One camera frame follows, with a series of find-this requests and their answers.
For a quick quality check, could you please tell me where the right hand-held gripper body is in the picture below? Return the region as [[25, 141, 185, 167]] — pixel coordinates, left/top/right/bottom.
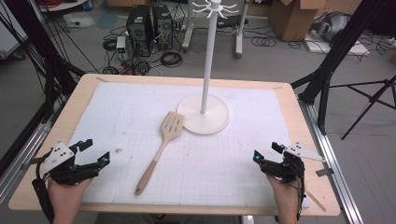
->
[[261, 142, 327, 184]]

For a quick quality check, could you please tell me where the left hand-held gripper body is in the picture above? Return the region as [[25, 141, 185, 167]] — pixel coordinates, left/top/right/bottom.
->
[[39, 141, 98, 187]]

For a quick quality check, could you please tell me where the beige slotted spatula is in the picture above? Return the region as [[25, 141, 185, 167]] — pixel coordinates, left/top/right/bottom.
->
[[134, 110, 186, 196]]

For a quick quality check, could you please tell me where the person's right hand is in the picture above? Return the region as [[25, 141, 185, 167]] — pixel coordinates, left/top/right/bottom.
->
[[266, 175, 299, 216]]

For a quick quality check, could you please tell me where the person's left hand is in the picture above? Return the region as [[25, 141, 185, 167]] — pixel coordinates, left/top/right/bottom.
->
[[47, 177, 92, 216]]

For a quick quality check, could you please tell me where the white grid mat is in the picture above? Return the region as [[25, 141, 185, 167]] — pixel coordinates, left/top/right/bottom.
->
[[69, 81, 311, 208]]

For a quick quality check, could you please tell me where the thin wooden stick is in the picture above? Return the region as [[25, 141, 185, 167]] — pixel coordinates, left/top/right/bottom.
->
[[306, 190, 327, 213]]

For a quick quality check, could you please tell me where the white hook rack stand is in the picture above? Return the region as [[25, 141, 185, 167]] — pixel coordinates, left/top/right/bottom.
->
[[177, 0, 241, 135]]

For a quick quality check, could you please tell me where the black tripod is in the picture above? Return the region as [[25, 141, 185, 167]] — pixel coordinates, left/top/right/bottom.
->
[[330, 74, 396, 141]]

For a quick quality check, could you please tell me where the small white power box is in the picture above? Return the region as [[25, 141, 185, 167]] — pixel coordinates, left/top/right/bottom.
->
[[116, 35, 127, 61]]

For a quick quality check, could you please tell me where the white foam board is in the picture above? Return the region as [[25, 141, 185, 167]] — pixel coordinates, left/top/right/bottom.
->
[[304, 33, 372, 57]]

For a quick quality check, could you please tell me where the black computer tower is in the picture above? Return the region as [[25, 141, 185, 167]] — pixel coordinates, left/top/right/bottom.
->
[[152, 4, 174, 50], [125, 5, 153, 59]]

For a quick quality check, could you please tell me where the open cardboard box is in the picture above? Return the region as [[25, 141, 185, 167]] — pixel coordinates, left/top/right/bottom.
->
[[269, 0, 329, 42]]

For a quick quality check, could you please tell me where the grey bag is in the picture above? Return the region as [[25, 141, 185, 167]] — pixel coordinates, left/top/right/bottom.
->
[[311, 11, 351, 42]]

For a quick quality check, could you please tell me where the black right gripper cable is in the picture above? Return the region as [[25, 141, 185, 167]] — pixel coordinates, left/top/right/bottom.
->
[[294, 161, 308, 222]]

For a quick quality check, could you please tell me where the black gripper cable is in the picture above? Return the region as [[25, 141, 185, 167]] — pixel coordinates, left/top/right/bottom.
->
[[294, 161, 308, 222], [32, 160, 56, 224]]

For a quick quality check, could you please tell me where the aluminium rail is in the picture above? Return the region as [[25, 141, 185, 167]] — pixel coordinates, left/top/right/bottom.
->
[[298, 98, 364, 224], [0, 120, 53, 204]]

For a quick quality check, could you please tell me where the grey metal bracket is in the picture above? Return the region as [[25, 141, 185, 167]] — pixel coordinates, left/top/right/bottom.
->
[[315, 167, 334, 178]]

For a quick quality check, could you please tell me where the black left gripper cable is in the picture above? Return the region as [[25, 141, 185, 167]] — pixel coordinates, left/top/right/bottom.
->
[[32, 160, 56, 224]]

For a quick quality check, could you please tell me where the black frame stand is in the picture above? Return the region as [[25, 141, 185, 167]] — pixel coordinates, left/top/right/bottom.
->
[[0, 0, 86, 123], [290, 0, 388, 135]]

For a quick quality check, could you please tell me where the coiled black cable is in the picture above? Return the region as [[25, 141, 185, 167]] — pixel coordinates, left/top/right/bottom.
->
[[160, 50, 184, 68], [251, 36, 277, 48]]

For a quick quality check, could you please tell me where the white metal stand frame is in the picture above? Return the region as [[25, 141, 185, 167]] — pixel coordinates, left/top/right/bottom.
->
[[181, 0, 250, 59]]

